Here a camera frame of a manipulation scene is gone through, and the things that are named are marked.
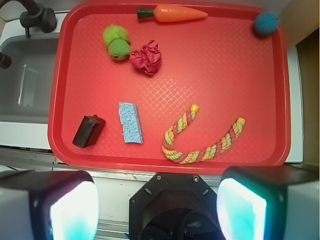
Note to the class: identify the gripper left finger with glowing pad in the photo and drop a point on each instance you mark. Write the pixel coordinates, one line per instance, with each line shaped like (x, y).
(48, 205)

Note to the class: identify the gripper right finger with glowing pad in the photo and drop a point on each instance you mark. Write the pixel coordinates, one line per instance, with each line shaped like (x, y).
(269, 202)

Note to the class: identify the black box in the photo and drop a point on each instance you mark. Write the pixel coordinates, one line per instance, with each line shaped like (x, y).
(89, 131)

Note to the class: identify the grey toy sink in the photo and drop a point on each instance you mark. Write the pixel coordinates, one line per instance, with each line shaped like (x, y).
(26, 86)

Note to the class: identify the blue sponge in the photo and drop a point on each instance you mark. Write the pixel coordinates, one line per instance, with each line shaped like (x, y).
(130, 123)

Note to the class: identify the red plastic tray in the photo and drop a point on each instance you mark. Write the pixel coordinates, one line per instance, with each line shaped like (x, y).
(218, 63)

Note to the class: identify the blue knitted ball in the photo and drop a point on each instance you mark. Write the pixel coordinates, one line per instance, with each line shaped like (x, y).
(266, 23)

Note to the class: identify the green plush toy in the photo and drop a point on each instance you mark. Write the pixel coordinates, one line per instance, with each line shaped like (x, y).
(117, 41)

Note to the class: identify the crumpled red paper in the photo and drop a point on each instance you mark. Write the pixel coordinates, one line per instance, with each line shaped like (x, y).
(147, 59)

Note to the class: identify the black toy faucet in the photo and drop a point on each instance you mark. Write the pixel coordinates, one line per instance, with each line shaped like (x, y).
(37, 16)

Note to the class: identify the orange plastic carrot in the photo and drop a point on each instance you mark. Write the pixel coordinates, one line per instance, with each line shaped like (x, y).
(167, 13)

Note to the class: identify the multicolour twisted rope toy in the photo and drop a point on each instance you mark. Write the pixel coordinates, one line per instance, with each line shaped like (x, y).
(194, 148)

